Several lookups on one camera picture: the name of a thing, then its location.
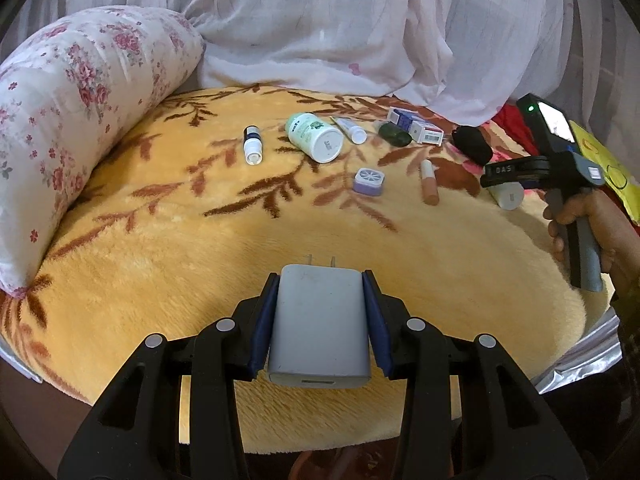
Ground blue white box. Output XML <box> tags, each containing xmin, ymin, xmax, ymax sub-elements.
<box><xmin>387</xmin><ymin>107</ymin><xmax>445</xmax><ymax>147</ymax></box>

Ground purple round container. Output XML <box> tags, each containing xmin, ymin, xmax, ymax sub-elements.
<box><xmin>353</xmin><ymin>167</ymin><xmax>388</xmax><ymax>196</ymax></box>

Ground dark green case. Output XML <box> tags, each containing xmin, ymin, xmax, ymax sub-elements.
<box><xmin>378</xmin><ymin>122</ymin><xmax>412</xmax><ymax>148</ymax></box>

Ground white sheer curtain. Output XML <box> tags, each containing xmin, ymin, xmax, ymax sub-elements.
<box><xmin>30</xmin><ymin>0</ymin><xmax>636</xmax><ymax>128</ymax></box>

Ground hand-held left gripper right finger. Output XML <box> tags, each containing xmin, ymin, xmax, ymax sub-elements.
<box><xmin>363</xmin><ymin>270</ymin><xmax>585</xmax><ymax>480</ymax></box>

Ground red cloth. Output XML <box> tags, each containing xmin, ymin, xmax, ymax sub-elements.
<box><xmin>490</xmin><ymin>103</ymin><xmax>542</xmax><ymax>157</ymax></box>

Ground person's right forearm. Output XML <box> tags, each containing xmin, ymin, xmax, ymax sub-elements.
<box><xmin>607</xmin><ymin>232</ymin><xmax>640</xmax><ymax>321</ymax></box>

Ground white cylinder bottle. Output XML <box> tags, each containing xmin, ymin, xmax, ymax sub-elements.
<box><xmin>487</xmin><ymin>183</ymin><xmax>525</xmax><ymax>209</ymax></box>

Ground yellow packet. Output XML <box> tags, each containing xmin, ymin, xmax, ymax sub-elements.
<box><xmin>569</xmin><ymin>120</ymin><xmax>640</xmax><ymax>223</ymax></box>

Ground floral pillow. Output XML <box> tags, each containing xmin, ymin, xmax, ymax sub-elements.
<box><xmin>0</xmin><ymin>5</ymin><xmax>207</xmax><ymax>298</ymax></box>

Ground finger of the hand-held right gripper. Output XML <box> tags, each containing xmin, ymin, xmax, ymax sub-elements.
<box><xmin>480</xmin><ymin>155</ymin><xmax>552</xmax><ymax>192</ymax></box>

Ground small white tube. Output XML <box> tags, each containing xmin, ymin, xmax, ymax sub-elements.
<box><xmin>330</xmin><ymin>116</ymin><xmax>367</xmax><ymax>145</ymax></box>

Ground yellow leaf-print blanket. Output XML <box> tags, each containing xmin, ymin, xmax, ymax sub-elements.
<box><xmin>0</xmin><ymin>85</ymin><xmax>616</xmax><ymax>453</ymax></box>

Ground small white black-capped bottle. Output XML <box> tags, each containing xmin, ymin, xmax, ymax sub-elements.
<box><xmin>243</xmin><ymin>126</ymin><xmax>263</xmax><ymax>166</ymax></box>

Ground silver foil bag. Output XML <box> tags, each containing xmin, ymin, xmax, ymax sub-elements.
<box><xmin>531</xmin><ymin>305</ymin><xmax>623</xmax><ymax>398</ymax></box>

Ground white green-label bottle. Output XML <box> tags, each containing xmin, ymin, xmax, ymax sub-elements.
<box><xmin>285</xmin><ymin>113</ymin><xmax>343</xmax><ymax>164</ymax></box>

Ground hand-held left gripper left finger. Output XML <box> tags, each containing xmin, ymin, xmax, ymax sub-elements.
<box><xmin>57</xmin><ymin>271</ymin><xmax>281</xmax><ymax>480</ymax></box>

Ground person's right hand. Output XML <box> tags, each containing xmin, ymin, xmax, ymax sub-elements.
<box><xmin>544</xmin><ymin>190</ymin><xmax>632</xmax><ymax>283</ymax></box>

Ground black pouch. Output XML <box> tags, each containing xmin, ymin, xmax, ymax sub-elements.
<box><xmin>451</xmin><ymin>125</ymin><xmax>493</xmax><ymax>165</ymax></box>

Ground white charger plug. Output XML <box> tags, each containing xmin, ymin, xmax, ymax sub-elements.
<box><xmin>267</xmin><ymin>254</ymin><xmax>374</xmax><ymax>391</ymax></box>

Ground pink lip tube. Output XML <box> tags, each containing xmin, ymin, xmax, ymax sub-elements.
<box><xmin>420</xmin><ymin>159</ymin><xmax>440</xmax><ymax>206</ymax></box>

